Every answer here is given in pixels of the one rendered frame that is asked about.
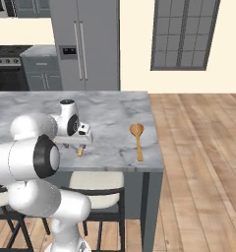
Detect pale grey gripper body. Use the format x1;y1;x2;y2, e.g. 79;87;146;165
53;134;94;148

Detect wooden slotted spoon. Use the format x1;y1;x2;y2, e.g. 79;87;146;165
129;122;146;162

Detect grey base cupboard run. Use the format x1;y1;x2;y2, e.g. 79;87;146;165
19;44;64;93

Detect black and steel oven range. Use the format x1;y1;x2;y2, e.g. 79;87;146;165
0;45;33;93

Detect grey double-door fridge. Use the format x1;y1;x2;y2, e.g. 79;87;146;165
48;0;121;93

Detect steel microwave oven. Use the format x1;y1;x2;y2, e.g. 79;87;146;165
0;0;17;19

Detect grey framed window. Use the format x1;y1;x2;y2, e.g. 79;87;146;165
149;0;222;72

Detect grey wall cupboards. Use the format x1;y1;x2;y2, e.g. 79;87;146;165
11;0;52;20

